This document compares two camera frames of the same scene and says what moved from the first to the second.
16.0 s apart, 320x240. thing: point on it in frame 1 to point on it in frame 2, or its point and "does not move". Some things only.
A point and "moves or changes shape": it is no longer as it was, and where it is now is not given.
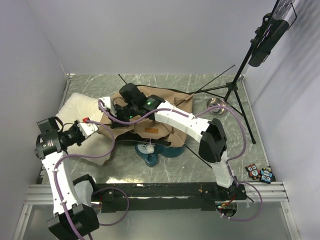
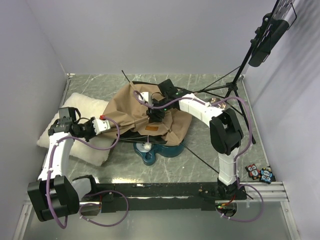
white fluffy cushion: [79, 106] does not move
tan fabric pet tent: [149, 126] moves or changes shape
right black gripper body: [126, 113] to [160, 112]
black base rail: [139, 197] does not move
